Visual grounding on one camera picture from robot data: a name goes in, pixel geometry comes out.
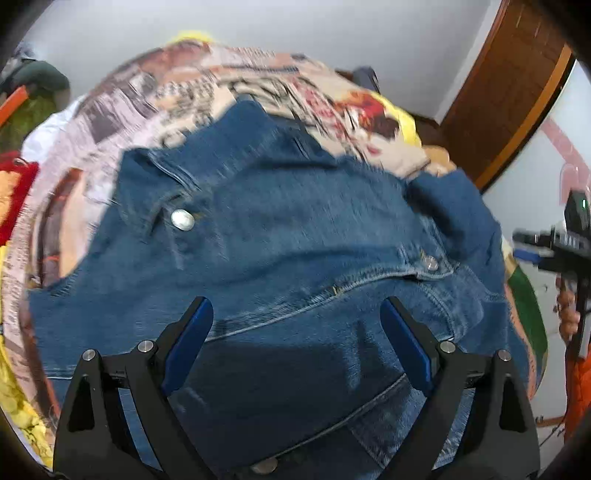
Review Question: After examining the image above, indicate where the brown wooden door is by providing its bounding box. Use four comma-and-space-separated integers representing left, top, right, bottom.
441, 0, 577, 191

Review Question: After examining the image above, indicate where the green cloth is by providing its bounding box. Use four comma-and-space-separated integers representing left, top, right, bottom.
0, 60, 71, 151

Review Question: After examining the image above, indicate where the printed blanket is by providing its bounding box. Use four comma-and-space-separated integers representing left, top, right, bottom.
9, 39, 549, 416

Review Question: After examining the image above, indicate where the person's orange-sleeved right forearm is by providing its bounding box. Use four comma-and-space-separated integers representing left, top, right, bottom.
564, 342, 591, 441

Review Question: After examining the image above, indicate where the blue denim jacket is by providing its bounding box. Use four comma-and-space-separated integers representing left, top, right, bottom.
28, 99, 531, 480

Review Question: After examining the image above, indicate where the dark grey cloth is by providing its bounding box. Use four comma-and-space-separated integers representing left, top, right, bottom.
337, 66, 380, 93

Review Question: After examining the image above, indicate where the red fuzzy cloth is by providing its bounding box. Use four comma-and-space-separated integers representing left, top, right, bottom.
0, 158, 40, 245

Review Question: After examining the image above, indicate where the orange strap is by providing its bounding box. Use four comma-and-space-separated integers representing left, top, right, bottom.
0, 86, 32, 126

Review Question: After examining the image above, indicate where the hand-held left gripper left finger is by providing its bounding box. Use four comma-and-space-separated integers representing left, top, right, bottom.
53, 296, 215, 480

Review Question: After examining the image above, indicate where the white cloth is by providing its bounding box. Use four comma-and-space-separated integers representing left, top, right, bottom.
21, 110, 72, 162

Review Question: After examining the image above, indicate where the person's right hand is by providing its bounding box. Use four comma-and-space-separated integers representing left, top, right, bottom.
555, 276, 583, 343

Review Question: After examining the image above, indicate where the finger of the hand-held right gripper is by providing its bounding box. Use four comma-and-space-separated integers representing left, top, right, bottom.
512, 229, 555, 247
513, 248, 557, 272

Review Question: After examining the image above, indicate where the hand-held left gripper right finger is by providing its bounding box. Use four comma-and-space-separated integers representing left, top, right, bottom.
379, 296, 541, 480

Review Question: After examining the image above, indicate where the yellow bed sheet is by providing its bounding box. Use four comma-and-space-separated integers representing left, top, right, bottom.
0, 30, 423, 469

